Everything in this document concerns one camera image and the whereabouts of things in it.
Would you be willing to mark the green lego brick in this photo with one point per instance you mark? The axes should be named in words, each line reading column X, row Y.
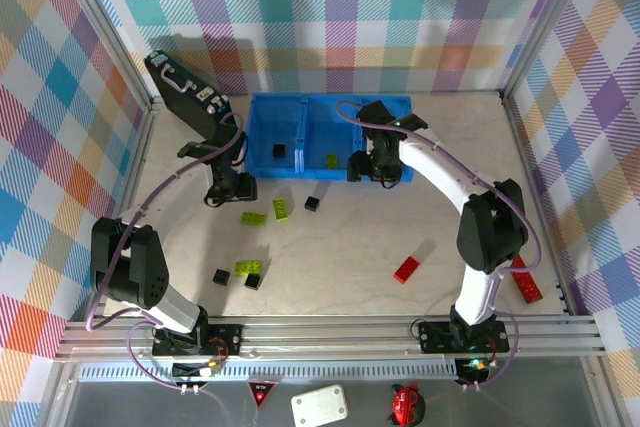
column 254, row 219
column 249, row 268
column 281, row 209
column 332, row 161

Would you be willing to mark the black lego brick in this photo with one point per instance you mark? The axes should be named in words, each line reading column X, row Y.
column 253, row 282
column 312, row 203
column 279, row 150
column 221, row 277

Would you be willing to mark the red lego brick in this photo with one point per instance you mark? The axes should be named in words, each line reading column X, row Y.
column 407, row 270

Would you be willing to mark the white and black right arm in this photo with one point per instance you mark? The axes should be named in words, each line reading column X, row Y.
column 440, row 172

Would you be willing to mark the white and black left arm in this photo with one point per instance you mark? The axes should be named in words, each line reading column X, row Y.
column 145, row 267

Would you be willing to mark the blue plastic bin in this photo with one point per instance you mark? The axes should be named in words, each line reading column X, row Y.
column 270, row 117
column 325, row 122
column 407, row 167

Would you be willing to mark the black briefcase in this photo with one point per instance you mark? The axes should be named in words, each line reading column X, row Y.
column 187, row 102

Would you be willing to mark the small electronics board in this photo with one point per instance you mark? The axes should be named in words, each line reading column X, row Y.
column 195, row 371
column 472, row 364

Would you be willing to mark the red triangle button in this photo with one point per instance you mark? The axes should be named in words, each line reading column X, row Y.
column 261, row 393

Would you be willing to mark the red glitter toy microphone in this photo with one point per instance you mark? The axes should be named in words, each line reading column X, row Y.
column 529, row 287

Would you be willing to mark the white rectangular box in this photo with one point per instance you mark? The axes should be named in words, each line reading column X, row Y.
column 319, row 405

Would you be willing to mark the red round device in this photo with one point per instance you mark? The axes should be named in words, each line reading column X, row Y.
column 406, row 404

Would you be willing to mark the aluminium side rail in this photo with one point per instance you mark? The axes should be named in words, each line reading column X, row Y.
column 142, row 147
column 528, row 172

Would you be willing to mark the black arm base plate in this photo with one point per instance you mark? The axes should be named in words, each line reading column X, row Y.
column 230, row 339
column 435, row 337

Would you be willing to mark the wide aluminium frame beam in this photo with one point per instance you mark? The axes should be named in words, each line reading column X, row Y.
column 325, row 337

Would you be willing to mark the aluminium frame post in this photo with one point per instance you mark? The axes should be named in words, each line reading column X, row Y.
column 549, row 22
column 110, row 27

